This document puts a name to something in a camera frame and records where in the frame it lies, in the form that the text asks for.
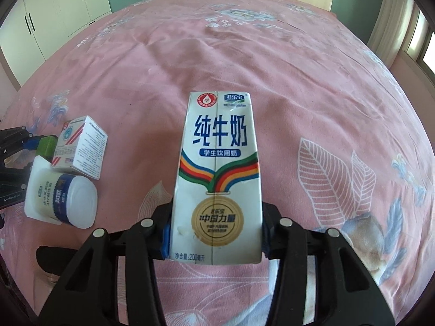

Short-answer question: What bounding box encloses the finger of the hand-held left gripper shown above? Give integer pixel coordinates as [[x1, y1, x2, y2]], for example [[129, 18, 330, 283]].
[[0, 126, 43, 160], [0, 166, 32, 191]]

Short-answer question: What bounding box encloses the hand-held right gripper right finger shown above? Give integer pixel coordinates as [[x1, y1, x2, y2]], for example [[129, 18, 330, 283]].
[[261, 203, 397, 326]]

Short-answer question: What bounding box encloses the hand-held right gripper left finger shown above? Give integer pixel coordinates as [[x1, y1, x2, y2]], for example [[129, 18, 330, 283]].
[[39, 204, 175, 326]]

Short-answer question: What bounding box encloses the small green box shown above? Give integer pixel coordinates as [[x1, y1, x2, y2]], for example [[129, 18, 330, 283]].
[[37, 136, 58, 159]]

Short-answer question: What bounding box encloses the white medicine box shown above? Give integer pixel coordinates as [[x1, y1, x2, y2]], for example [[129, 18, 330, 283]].
[[51, 115, 108, 180]]

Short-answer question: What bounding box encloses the white yogurt cup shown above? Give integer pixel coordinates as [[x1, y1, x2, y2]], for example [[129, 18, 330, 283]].
[[24, 155, 98, 230]]

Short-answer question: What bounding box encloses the white milk carton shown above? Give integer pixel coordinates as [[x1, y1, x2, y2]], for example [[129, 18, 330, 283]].
[[169, 91, 265, 265]]

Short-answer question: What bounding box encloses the white wardrobe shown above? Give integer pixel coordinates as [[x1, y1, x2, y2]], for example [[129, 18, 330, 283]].
[[0, 0, 113, 92]]

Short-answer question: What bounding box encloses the bed with pink floral quilt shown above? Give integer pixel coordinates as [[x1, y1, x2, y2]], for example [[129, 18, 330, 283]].
[[0, 0, 435, 326]]

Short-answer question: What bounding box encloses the window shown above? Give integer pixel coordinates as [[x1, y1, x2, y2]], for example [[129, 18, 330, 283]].
[[404, 7, 435, 75]]

